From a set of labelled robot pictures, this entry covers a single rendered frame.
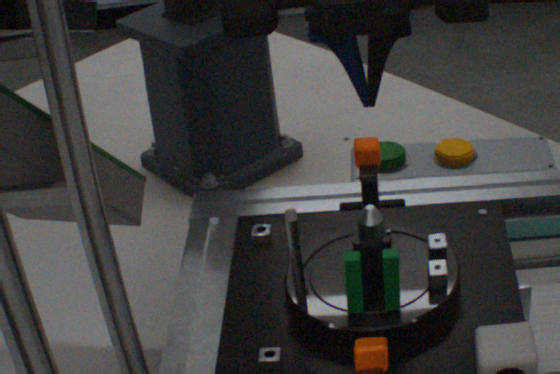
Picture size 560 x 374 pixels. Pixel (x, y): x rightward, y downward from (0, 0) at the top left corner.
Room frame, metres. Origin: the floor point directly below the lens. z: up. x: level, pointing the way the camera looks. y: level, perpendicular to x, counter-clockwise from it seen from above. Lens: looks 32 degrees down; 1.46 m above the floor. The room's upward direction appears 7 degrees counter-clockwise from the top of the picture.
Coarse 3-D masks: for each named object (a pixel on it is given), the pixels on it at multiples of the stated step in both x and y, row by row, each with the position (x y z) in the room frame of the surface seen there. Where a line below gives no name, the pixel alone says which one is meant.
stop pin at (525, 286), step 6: (522, 282) 0.59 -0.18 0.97; (528, 282) 0.59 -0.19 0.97; (522, 288) 0.59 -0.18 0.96; (528, 288) 0.58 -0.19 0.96; (522, 294) 0.58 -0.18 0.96; (528, 294) 0.58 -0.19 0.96; (522, 300) 0.58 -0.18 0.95; (528, 300) 0.58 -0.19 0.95; (528, 306) 0.58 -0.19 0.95; (528, 312) 0.58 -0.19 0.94; (528, 318) 0.58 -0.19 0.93
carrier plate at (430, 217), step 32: (256, 224) 0.72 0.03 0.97; (320, 224) 0.71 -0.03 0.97; (352, 224) 0.70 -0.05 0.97; (416, 224) 0.69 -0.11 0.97; (448, 224) 0.68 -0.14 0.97; (480, 224) 0.68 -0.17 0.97; (256, 256) 0.68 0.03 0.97; (288, 256) 0.67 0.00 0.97; (480, 256) 0.63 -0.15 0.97; (512, 256) 0.63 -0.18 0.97; (256, 288) 0.63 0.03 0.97; (480, 288) 0.59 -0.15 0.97; (512, 288) 0.58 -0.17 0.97; (224, 320) 0.59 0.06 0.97; (256, 320) 0.59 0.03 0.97; (288, 320) 0.59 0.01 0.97; (448, 320) 0.56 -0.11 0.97; (480, 320) 0.55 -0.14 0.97; (512, 320) 0.54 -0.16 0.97; (224, 352) 0.55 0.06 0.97; (256, 352) 0.55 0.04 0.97; (288, 352) 0.55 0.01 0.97; (320, 352) 0.54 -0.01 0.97; (352, 352) 0.54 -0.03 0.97; (416, 352) 0.52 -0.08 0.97; (448, 352) 0.52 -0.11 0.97
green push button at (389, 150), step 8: (384, 144) 0.83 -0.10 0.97; (392, 144) 0.83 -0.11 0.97; (400, 144) 0.83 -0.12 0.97; (384, 152) 0.81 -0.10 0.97; (392, 152) 0.81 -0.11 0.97; (400, 152) 0.81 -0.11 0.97; (384, 160) 0.80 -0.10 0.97; (392, 160) 0.80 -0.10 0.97; (400, 160) 0.80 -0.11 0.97; (384, 168) 0.80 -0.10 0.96; (392, 168) 0.80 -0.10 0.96
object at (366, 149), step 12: (360, 144) 0.66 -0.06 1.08; (372, 144) 0.65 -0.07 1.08; (360, 156) 0.65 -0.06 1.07; (372, 156) 0.65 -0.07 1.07; (360, 168) 0.64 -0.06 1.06; (372, 168) 0.64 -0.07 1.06; (360, 180) 0.63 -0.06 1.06; (372, 180) 0.63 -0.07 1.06; (372, 192) 0.65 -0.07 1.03; (372, 204) 0.65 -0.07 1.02
